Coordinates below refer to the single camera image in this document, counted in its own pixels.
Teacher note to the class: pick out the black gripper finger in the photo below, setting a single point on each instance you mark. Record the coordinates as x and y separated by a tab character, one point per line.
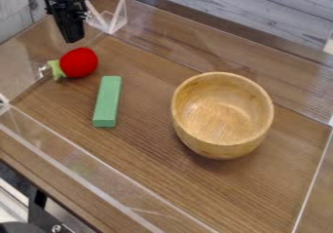
71	25

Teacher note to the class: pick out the red plush strawberry toy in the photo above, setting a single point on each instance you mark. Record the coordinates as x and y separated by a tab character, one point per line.
75	64

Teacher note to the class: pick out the wooden bowl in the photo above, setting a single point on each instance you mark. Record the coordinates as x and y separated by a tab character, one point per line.
223	114

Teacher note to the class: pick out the green rectangular block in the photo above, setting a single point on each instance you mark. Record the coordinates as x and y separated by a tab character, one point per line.
107	103

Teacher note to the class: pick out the clear acrylic corner bracket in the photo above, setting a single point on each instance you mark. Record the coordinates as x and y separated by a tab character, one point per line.
106	21

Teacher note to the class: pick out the clear acrylic tray wall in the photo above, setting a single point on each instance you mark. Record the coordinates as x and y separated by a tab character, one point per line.
108	200

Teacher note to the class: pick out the black table leg bracket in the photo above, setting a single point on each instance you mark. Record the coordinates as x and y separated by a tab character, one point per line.
42	218

